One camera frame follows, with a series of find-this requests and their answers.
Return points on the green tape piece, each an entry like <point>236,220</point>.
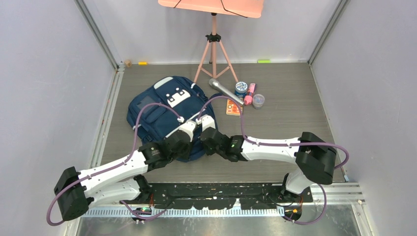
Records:
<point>263,61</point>

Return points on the blue patterned round tin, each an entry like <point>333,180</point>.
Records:
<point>241,89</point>

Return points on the orange calculator toy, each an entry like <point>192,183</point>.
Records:
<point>233,109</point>

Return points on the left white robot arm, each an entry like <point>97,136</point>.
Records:
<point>77,191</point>

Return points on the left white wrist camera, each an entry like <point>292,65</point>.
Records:
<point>187,126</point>

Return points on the pink music stand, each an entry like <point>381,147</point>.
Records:
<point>240,8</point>

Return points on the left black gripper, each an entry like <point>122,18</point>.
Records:
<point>185,155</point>

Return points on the silver microphone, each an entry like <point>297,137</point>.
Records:
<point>217,86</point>

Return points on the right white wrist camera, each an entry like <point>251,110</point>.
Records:
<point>206,122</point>

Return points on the pink highlighter marker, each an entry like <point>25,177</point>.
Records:
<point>249,94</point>

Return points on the clear small round container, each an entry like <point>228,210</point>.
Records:
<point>258,101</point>

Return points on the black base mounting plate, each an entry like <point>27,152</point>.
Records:
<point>217,196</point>

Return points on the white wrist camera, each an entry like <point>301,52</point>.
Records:
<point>187,126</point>
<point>206,122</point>

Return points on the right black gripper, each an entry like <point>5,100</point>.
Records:
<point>208,151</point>

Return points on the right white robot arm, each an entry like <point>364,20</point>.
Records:
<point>315,162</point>

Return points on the navy blue student backpack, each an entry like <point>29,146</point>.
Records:
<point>154,112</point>

